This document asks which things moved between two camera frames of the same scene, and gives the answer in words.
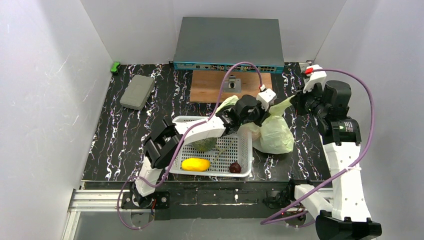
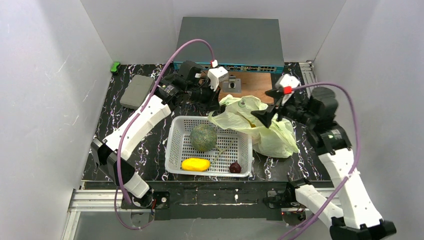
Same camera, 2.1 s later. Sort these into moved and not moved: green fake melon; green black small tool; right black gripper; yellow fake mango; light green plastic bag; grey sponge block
Moved: light green plastic bag; right black gripper
Not moved: yellow fake mango; green black small tool; green fake melon; grey sponge block
